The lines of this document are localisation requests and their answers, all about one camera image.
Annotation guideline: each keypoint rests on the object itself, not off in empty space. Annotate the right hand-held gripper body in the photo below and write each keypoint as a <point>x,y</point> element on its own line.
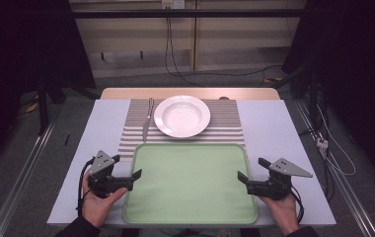
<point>276,184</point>

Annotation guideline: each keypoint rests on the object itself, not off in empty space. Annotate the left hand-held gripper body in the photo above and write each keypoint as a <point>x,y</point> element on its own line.
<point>100,179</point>

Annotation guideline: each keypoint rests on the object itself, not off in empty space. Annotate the person's right hand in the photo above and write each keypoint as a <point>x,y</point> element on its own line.
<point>282,210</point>

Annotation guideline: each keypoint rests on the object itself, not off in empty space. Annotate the person's left hand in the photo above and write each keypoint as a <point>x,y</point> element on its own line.
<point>96,207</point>

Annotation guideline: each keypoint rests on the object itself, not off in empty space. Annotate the silver table knife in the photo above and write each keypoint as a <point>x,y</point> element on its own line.
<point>147,121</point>

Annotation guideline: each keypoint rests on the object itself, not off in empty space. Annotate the small black pen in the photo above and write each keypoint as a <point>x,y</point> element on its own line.
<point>66,140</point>

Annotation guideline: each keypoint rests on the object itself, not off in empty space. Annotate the light green tray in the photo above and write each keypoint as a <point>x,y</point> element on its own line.
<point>190,184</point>

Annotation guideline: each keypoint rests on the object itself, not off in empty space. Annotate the striped grey placemat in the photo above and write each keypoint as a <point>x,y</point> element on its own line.
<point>223,125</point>

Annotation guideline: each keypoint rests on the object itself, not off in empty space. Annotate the white power strip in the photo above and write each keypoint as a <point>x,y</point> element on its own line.
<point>321,142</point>

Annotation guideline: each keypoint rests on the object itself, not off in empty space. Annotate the white plate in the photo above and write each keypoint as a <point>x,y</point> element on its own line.
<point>182,116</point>

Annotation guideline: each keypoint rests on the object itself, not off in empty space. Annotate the black metal stand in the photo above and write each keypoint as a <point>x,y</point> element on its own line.
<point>43,105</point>

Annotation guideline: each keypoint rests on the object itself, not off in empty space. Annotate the black curtain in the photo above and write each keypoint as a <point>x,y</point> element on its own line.
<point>8,65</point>
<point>363,65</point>

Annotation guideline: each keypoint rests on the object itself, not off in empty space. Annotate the black horizontal bar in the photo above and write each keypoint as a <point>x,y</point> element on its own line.
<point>188,13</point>

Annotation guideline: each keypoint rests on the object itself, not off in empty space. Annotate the metal floor rail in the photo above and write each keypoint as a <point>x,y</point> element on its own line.
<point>346,191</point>
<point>21,184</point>

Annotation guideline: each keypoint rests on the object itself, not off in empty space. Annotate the white wall socket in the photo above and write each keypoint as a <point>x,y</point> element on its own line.
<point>173,4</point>

